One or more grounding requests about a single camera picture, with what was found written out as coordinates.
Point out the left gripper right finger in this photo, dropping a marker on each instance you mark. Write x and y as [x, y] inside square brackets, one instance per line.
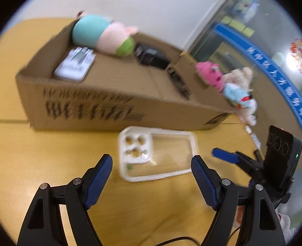
[260, 224]

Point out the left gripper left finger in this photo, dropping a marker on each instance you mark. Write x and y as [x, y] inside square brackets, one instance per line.
[43, 225]

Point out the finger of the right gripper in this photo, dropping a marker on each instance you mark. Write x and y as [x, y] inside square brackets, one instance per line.
[250, 166]

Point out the white clear phone case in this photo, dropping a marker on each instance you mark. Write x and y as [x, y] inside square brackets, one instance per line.
[146, 154]

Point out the person right hand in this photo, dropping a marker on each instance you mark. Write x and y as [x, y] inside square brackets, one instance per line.
[284, 221]

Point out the small white tube item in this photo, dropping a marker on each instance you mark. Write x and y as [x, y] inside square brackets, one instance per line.
[253, 137]

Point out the light blue dog plush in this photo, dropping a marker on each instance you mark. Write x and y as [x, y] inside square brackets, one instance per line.
[246, 105]

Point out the beige teddy bear plush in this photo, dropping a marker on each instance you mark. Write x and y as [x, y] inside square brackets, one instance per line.
[241, 77]

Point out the pink plush toy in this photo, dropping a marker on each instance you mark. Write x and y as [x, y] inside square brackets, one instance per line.
[211, 74]

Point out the cardboard box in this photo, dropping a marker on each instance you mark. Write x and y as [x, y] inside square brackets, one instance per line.
[116, 92]

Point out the black product box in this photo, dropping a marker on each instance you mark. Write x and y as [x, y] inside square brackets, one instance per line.
[150, 56]

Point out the white packaged item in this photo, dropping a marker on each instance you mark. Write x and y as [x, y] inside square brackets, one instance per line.
[76, 64]

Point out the pig plush toy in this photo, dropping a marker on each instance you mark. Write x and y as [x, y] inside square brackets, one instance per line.
[103, 35]

